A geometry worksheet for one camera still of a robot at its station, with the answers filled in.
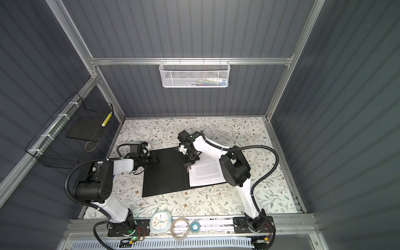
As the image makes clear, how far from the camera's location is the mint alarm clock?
28.5 inches

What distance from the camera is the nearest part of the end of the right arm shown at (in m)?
0.70

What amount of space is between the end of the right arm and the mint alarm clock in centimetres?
26
